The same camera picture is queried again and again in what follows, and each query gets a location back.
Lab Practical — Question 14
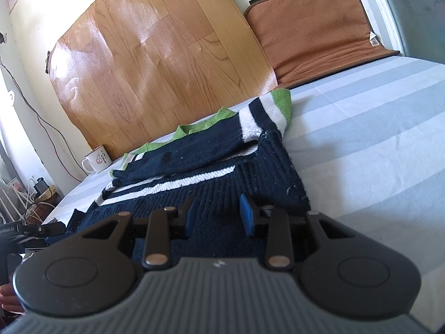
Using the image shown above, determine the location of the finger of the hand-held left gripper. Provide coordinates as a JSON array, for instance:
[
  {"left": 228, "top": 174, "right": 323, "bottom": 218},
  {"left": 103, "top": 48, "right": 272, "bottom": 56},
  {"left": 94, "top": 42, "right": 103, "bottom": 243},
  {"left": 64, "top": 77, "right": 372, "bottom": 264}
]
[{"left": 25, "top": 222, "right": 67, "bottom": 247}]

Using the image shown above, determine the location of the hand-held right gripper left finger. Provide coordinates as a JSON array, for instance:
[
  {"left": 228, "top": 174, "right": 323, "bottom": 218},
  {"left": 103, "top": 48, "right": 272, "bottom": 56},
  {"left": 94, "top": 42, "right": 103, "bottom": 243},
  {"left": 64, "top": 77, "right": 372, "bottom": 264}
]
[{"left": 81, "top": 195, "right": 197, "bottom": 271}]

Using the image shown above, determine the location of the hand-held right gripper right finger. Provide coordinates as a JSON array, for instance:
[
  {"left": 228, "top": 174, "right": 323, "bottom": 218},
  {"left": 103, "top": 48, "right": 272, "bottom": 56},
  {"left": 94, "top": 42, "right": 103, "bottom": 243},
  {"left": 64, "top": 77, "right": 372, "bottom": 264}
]
[{"left": 239, "top": 194, "right": 352, "bottom": 271}]

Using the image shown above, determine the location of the green white navy knit sweater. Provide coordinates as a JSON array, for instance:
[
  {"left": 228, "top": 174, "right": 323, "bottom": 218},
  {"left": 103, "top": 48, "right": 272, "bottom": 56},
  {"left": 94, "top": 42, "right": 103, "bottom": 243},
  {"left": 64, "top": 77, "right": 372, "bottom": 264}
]
[{"left": 43, "top": 89, "right": 311, "bottom": 260}]

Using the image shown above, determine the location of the person's left hand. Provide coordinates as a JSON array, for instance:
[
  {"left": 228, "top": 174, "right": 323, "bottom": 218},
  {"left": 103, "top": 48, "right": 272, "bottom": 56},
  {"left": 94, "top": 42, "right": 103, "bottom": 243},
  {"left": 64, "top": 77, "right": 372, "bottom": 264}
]
[{"left": 0, "top": 283, "right": 24, "bottom": 315}]

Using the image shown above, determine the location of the white printed enamel mug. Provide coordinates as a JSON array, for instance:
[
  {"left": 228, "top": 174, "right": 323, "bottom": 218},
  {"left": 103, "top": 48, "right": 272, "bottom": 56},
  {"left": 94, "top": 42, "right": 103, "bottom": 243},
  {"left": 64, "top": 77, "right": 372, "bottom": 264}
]
[{"left": 81, "top": 144, "right": 113, "bottom": 174}]

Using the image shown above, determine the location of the striped blue white bed sheet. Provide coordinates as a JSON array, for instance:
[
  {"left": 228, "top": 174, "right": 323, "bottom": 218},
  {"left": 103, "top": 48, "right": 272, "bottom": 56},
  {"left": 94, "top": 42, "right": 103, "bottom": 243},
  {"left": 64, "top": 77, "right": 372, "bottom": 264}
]
[{"left": 7, "top": 56, "right": 445, "bottom": 334}]

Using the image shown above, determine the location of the brown perforated cushion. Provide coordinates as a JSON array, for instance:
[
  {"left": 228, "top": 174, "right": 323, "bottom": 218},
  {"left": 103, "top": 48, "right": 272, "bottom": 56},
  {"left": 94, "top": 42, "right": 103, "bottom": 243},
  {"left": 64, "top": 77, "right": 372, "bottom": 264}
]
[{"left": 243, "top": 0, "right": 401, "bottom": 90}]

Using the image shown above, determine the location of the frosted glass window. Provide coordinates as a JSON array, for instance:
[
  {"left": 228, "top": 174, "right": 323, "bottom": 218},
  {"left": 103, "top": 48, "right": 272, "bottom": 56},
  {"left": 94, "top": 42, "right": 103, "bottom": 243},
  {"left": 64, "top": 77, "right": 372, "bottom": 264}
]
[{"left": 375, "top": 0, "right": 445, "bottom": 64}]

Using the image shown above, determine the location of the cables and power strip clutter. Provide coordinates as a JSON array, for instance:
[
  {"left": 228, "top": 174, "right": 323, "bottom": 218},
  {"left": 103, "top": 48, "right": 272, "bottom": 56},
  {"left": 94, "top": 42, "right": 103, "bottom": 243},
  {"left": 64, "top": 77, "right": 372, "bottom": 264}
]
[{"left": 0, "top": 180, "right": 26, "bottom": 224}]

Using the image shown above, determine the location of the red wall cable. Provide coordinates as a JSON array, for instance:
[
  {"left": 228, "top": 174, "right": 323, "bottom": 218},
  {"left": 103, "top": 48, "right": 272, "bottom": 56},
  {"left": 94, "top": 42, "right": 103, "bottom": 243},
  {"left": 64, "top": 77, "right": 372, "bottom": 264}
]
[{"left": 33, "top": 108, "right": 81, "bottom": 181}]

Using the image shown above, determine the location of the black wall cable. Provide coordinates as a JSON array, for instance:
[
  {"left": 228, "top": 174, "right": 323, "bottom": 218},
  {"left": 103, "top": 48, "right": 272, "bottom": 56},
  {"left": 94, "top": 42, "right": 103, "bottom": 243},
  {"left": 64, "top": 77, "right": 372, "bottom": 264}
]
[{"left": 0, "top": 57, "right": 85, "bottom": 182}]

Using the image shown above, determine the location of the wood pattern wall board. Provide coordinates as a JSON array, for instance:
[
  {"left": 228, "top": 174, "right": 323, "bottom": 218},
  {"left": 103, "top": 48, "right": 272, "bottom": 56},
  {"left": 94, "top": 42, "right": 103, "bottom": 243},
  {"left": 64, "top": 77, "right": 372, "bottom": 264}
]
[{"left": 47, "top": 0, "right": 279, "bottom": 156}]

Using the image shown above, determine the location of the white window frame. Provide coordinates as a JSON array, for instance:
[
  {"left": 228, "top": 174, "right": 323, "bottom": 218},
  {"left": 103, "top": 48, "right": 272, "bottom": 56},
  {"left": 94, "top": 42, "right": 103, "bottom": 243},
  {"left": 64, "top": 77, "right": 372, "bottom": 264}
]
[{"left": 349, "top": 0, "right": 406, "bottom": 56}]

